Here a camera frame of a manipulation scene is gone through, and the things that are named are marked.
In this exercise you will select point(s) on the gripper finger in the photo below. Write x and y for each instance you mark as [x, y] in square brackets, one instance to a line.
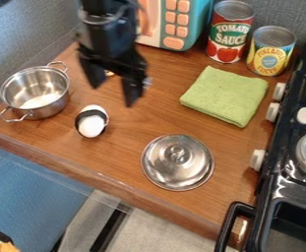
[132, 91]
[92, 73]

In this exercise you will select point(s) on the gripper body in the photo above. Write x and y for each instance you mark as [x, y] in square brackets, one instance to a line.
[109, 41]

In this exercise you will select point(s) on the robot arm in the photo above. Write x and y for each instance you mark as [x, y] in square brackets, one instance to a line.
[99, 6]

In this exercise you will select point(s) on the white and black toy sushi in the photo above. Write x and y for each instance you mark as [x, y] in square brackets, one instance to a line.
[91, 122]

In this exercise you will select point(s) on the silver pot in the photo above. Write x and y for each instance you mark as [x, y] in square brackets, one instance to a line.
[36, 91]

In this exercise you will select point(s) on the toy microwave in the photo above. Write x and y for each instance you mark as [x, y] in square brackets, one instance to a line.
[177, 23]

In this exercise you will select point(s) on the silver lid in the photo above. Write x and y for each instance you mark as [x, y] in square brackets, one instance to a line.
[177, 162]

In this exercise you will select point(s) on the green cloth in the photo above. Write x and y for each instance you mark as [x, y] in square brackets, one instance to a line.
[224, 95]

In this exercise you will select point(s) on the red tomato sauce can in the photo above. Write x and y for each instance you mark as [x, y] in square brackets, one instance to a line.
[229, 31]

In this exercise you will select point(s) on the yellow pineapple can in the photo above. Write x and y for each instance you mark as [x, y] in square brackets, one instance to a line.
[271, 50]

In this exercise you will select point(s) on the toy stove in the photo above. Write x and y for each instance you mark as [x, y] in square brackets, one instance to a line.
[286, 157]

